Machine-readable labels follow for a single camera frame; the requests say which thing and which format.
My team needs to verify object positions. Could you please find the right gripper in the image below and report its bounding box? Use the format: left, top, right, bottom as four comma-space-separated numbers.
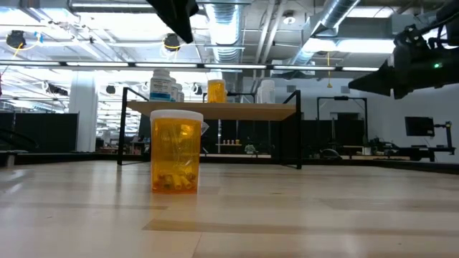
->
347, 39, 459, 100

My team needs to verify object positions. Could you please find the clear plastic bottle white cap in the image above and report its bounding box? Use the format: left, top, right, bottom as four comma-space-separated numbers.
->
260, 79, 276, 104

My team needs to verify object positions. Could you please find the bright ceiling light panel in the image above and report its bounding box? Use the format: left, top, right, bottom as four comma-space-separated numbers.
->
303, 37, 396, 54
70, 1, 158, 16

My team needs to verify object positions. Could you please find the black monitor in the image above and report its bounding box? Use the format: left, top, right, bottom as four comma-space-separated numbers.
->
404, 116, 436, 138

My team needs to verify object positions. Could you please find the black partition panel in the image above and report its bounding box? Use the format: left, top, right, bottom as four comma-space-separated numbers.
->
0, 112, 80, 154

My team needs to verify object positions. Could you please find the black ceiling device yellow cable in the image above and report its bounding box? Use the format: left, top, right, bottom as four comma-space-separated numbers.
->
163, 32, 182, 52
5, 29, 29, 49

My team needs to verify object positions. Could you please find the black background frame stand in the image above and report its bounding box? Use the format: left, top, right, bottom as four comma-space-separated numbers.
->
316, 95, 369, 144

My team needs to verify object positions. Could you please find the yellow hanging cord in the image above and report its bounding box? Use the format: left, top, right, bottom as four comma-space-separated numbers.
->
325, 52, 333, 89

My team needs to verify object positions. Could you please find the long ceiling light rail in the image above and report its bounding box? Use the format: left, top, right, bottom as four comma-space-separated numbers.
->
0, 59, 381, 72

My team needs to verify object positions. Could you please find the silver ventilation duct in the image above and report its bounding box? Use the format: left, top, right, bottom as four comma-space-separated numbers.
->
204, 1, 248, 94
290, 0, 361, 65

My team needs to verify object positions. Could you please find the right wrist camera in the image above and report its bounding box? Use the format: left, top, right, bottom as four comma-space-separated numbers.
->
393, 24, 431, 51

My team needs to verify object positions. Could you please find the black aluminium table frame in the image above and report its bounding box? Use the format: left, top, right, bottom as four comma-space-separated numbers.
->
0, 150, 459, 176

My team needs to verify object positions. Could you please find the wooden shelf black frame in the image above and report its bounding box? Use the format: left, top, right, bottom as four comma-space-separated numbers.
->
117, 87, 303, 170

